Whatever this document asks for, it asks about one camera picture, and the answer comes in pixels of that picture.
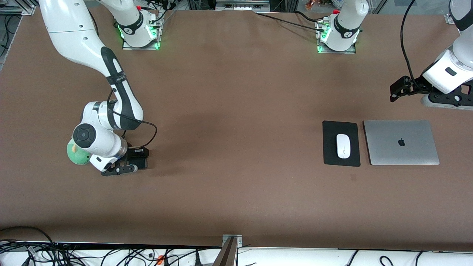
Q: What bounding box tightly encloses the white computer mouse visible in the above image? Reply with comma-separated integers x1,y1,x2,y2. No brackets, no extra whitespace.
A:
336,134,351,159

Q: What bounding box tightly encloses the black mouse pad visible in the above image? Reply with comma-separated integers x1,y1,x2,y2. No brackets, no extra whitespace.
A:
322,120,361,167

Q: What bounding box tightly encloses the green dinosaur plush toy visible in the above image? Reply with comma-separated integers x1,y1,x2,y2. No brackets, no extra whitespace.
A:
67,137,91,166

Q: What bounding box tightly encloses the silver closed laptop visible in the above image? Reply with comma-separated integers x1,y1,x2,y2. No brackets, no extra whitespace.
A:
363,119,440,166

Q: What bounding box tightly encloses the dark aluminium pole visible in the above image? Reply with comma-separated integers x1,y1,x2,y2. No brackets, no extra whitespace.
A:
212,236,239,266

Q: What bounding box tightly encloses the grey metal box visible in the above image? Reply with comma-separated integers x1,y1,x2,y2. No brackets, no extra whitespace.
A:
215,0,270,11

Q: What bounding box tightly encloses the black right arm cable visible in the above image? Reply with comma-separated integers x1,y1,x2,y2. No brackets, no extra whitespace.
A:
106,91,158,149

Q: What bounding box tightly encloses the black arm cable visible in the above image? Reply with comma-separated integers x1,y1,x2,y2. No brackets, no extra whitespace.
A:
400,0,422,89
106,91,158,149

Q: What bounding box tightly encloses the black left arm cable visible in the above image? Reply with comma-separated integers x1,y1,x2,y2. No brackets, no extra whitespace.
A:
400,0,422,89

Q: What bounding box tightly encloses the black looped floor cable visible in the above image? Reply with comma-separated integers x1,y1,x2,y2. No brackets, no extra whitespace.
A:
0,226,56,246

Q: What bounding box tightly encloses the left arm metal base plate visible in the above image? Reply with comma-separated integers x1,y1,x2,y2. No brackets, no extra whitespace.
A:
316,20,357,55

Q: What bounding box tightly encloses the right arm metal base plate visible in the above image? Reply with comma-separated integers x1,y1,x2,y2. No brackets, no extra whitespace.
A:
122,15,164,51

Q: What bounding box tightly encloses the small metal table bracket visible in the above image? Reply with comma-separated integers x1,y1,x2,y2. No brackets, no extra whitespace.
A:
222,234,243,247

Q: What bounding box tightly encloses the black base power cable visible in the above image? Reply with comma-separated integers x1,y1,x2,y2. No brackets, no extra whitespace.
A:
255,11,326,32

